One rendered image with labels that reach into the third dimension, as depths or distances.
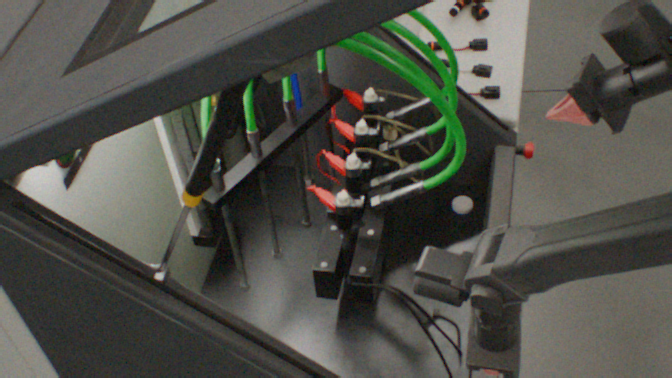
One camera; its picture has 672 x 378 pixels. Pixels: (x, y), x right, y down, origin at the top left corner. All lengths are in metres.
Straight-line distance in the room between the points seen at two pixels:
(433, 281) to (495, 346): 0.12
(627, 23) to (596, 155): 1.85
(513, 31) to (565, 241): 0.99
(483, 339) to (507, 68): 0.76
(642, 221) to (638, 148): 2.21
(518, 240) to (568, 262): 0.07
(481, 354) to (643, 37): 0.44
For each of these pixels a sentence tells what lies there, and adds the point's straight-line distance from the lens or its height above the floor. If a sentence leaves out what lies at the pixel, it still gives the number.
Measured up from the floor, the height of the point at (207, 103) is 1.29.
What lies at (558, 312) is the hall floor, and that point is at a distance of 2.49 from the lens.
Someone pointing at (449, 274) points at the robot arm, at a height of 1.25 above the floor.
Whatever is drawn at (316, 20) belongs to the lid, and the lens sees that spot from 0.55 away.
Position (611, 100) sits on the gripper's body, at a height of 1.28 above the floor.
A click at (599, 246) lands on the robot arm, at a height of 1.43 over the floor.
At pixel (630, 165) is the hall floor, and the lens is 2.91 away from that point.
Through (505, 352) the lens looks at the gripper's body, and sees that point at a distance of 1.06.
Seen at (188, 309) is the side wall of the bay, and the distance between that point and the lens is 0.94.
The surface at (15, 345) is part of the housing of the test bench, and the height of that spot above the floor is 1.16.
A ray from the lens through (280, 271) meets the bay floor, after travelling 1.52.
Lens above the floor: 2.04
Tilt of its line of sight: 48 degrees down
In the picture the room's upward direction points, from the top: 6 degrees counter-clockwise
